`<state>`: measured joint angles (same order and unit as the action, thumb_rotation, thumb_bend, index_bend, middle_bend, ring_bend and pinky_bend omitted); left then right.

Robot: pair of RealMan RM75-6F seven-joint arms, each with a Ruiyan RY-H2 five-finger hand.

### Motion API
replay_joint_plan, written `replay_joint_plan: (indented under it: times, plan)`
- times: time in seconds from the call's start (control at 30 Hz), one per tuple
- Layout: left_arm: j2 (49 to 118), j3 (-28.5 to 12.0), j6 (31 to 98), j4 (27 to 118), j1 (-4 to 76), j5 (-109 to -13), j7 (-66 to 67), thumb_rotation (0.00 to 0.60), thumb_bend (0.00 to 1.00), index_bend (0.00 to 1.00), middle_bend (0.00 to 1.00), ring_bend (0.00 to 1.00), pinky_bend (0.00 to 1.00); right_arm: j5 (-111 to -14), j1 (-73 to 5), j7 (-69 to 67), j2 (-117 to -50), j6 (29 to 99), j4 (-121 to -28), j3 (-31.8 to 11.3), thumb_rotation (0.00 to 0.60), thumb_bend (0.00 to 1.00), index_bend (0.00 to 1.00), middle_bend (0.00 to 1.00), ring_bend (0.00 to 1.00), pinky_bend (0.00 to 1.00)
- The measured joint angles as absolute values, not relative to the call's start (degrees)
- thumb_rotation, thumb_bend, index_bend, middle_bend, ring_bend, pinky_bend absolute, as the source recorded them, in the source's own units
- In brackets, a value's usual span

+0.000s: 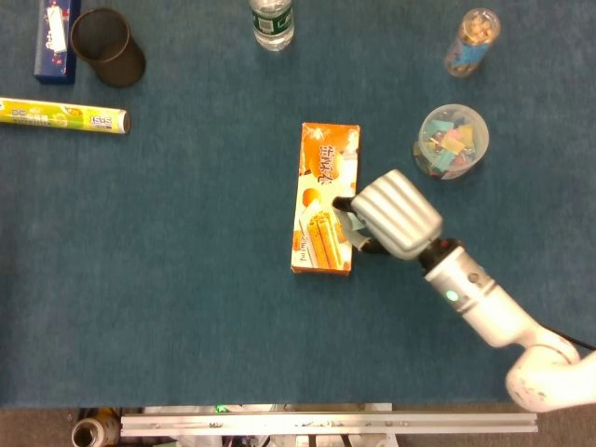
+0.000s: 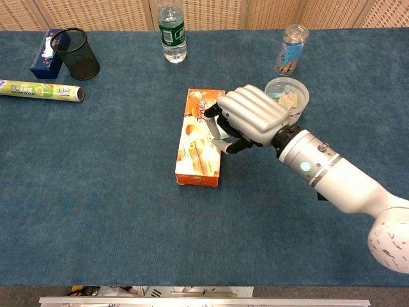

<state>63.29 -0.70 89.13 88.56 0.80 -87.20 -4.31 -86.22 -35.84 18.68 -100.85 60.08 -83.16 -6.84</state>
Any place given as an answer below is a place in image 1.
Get aluminium profile rail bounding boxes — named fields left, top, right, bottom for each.
left=119, top=411, right=539, bottom=438

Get yellow-green cling film box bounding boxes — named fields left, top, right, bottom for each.
left=0, top=96, right=132, bottom=135

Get orange snack box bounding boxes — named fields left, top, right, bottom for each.
left=290, top=122, right=362, bottom=277

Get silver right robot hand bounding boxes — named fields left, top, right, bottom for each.
left=331, top=169, right=443, bottom=260

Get clear tube of wooden pegs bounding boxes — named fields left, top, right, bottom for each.
left=442, top=7, right=502, bottom=79

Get clear tub of binder clips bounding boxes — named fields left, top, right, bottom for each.
left=412, top=103, right=491, bottom=181

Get blue tissue box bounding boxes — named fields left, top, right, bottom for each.
left=33, top=0, right=82, bottom=86

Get blue felt table cover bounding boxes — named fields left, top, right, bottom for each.
left=0, top=0, right=596, bottom=410

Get black mesh pen holder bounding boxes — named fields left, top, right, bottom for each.
left=69, top=7, right=147, bottom=89

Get water bottle with green label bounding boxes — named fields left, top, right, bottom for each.
left=248, top=0, right=295, bottom=52

